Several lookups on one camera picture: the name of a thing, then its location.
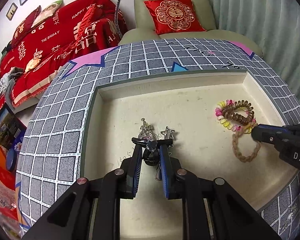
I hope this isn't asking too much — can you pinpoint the silver crown hair clip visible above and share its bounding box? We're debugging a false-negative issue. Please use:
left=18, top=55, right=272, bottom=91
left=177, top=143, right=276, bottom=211
left=138, top=118, right=155, bottom=141

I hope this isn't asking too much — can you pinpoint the dark landscape picture box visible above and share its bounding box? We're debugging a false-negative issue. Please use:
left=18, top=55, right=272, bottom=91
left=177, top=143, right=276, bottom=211
left=0, top=103, right=26, bottom=150

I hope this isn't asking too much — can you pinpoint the blue round tin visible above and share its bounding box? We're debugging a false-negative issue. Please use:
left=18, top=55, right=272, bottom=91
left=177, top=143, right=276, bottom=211
left=6, top=148, right=18, bottom=172

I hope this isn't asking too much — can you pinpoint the brown braided hair tie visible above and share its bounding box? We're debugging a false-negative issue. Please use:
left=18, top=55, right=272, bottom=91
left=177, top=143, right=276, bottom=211
left=231, top=122, right=262, bottom=163

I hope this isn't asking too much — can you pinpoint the pile of grey clothes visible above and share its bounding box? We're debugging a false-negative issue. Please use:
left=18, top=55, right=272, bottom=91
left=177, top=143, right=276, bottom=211
left=0, top=67, right=24, bottom=109

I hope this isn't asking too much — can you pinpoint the red embroidered cushion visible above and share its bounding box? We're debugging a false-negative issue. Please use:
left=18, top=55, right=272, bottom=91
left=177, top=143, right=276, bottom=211
left=144, top=0, right=206, bottom=35

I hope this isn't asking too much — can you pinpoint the grey tray with cream lining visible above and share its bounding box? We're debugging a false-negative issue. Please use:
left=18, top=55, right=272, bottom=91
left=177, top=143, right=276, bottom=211
left=80, top=72, right=300, bottom=239

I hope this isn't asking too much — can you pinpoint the silver star hair clip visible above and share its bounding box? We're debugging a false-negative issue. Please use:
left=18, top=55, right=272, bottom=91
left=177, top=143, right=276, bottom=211
left=160, top=126, right=175, bottom=140

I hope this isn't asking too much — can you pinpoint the green recliner armchair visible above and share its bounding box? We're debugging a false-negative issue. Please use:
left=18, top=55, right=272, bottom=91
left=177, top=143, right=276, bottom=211
left=120, top=0, right=263, bottom=56

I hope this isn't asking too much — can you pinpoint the small framed wall picture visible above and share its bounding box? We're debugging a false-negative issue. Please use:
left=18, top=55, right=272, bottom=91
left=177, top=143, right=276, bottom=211
left=6, top=3, right=18, bottom=21

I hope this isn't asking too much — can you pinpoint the orange red gift bag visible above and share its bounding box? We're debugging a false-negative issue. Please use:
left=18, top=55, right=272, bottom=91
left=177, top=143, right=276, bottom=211
left=0, top=146, right=15, bottom=191

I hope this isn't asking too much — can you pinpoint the dark red sofa pillow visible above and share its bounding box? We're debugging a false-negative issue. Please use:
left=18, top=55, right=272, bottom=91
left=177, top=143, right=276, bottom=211
left=11, top=5, right=42, bottom=48

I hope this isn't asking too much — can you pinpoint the braided floor lamp pole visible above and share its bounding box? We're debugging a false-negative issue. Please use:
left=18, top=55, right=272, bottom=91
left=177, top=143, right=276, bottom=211
left=114, top=0, right=123, bottom=38

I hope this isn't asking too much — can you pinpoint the black hair clip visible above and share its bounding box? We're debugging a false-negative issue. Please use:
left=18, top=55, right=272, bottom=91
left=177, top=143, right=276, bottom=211
left=132, top=138, right=173, bottom=166

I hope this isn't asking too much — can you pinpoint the grey checked tablecloth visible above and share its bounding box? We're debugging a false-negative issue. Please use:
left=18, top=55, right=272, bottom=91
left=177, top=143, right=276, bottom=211
left=16, top=38, right=300, bottom=231

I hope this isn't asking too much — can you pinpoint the pink yellow spiral hair tie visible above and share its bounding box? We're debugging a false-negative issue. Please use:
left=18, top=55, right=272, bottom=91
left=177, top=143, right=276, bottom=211
left=214, top=99, right=256, bottom=133

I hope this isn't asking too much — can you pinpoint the light green curtain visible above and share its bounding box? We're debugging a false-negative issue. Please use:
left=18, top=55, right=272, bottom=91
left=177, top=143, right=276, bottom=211
left=209, top=0, right=300, bottom=102

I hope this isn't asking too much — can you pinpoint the red blanket covered sofa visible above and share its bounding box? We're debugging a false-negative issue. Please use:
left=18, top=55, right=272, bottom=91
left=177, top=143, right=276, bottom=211
left=0, top=0, right=127, bottom=109

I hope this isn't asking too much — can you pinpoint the cream green sofa pillow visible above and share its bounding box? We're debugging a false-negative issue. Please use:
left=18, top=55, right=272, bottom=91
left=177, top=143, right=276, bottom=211
left=32, top=0, right=63, bottom=28

